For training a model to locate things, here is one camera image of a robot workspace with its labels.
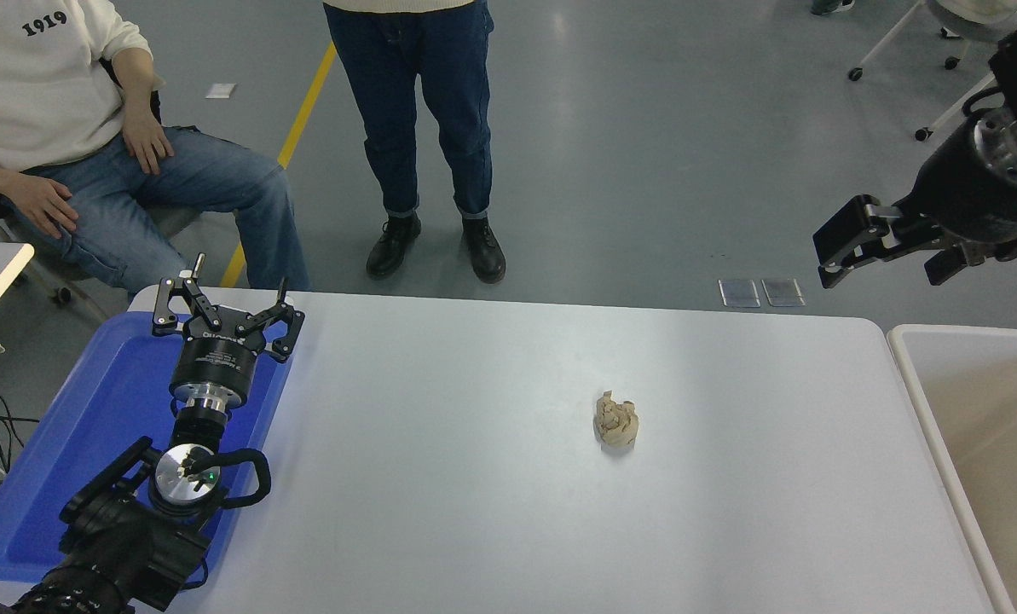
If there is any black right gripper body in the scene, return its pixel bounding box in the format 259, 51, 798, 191
896, 128, 1017, 248

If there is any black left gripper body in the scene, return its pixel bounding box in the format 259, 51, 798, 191
171, 317, 267, 400

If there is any tan paper ball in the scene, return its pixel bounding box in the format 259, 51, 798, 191
593, 391, 640, 449

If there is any person's left hand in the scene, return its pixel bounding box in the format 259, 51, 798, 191
123, 102, 175, 176

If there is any person's right hand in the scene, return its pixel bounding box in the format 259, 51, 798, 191
5, 171, 79, 240

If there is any metal floor plate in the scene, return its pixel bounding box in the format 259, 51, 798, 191
761, 277, 806, 308
719, 279, 762, 309

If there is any blue plastic tray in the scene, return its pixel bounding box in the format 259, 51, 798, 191
0, 311, 296, 584

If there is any white-legged wheeled chair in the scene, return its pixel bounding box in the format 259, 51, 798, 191
847, 0, 1017, 142

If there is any large pale bin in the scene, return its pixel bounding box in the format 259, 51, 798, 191
887, 324, 1017, 614

